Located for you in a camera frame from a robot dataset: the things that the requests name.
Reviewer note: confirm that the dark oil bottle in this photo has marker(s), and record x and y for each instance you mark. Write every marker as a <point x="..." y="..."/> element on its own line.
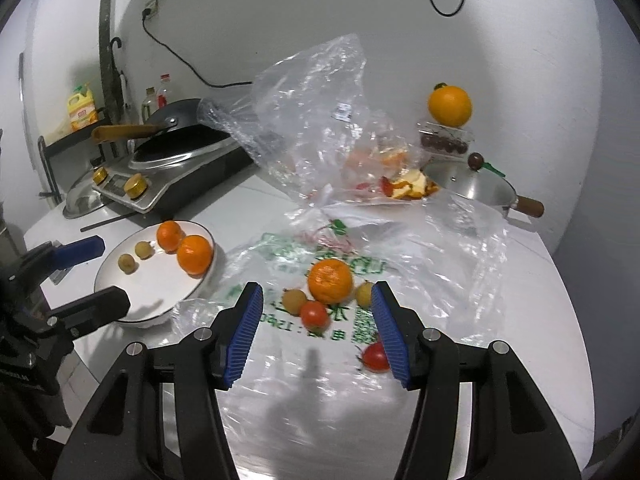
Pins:
<point x="149" y="107"/>

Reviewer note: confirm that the yellow oil bottle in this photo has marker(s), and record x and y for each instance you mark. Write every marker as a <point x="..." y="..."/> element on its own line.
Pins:
<point x="82" y="110"/>

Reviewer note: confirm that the large orange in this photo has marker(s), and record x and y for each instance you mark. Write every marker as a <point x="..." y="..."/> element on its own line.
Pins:
<point x="450" y="105"/>

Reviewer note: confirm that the clear plastic bag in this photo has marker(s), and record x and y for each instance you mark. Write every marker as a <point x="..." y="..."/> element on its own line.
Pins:
<point x="310" y="90"/>

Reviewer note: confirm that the green printed plastic bag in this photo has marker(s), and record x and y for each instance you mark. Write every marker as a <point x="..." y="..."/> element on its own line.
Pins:
<point x="450" y="270"/>

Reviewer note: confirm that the yellow longan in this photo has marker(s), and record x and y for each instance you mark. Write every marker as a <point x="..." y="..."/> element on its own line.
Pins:
<point x="365" y="294"/>
<point x="294" y="301"/>
<point x="145" y="249"/>
<point x="126" y="262"/>

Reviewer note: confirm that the black umbrella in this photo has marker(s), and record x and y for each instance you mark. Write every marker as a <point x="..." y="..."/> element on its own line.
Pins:
<point x="121" y="90"/>

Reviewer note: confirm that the silver stove gold knobs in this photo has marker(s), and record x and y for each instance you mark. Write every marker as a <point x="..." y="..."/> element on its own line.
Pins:
<point x="165" y="180"/>

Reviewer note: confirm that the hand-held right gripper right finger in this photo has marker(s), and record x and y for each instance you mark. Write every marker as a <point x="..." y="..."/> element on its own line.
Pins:
<point x="392" y="340"/>

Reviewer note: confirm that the red cherry tomato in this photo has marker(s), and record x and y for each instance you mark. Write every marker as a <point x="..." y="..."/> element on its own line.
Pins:
<point x="314" y="315"/>
<point x="376" y="357"/>

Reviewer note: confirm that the black shelf rack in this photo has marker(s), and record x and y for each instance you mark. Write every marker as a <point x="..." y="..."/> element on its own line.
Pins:
<point x="75" y="140"/>

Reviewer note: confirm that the white plate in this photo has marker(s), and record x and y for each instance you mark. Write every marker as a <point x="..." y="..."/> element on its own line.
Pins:
<point x="150" y="285"/>

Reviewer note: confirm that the steel pot with lid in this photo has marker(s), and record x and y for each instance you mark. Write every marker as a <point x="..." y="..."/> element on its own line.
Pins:
<point x="475" y="185"/>

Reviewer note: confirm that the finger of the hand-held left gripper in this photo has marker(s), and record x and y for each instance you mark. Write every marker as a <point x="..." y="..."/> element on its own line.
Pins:
<point x="75" y="251"/>
<point x="95" y="306"/>

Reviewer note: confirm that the steel pot lid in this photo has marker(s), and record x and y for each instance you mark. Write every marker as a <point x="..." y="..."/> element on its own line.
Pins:
<point x="82" y="200"/>

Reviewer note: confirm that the mandarin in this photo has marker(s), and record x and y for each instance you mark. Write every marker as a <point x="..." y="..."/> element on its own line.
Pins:
<point x="330" y="280"/>
<point x="169" y="235"/>
<point x="195" y="254"/>

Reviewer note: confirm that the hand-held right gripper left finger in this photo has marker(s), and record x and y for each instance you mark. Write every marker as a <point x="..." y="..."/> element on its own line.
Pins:
<point x="245" y="335"/>

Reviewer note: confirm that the dark flat stick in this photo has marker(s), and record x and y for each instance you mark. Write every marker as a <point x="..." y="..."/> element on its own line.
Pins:
<point x="107" y="222"/>

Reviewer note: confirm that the grey flat block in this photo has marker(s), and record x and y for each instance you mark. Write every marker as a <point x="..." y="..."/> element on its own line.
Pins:
<point x="60" y="275"/>

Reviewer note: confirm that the yellow green sponge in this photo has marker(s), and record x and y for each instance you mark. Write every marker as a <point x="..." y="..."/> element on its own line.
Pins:
<point x="494" y="168"/>

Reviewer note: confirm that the orange peels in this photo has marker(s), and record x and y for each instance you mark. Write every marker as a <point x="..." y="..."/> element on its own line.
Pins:
<point x="412" y="182"/>

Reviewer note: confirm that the clear box of dark fruit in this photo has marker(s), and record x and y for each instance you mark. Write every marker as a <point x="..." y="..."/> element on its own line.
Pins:
<point x="445" y="142"/>

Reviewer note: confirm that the white wall socket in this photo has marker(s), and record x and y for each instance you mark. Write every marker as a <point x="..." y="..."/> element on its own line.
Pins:
<point x="152" y="5"/>

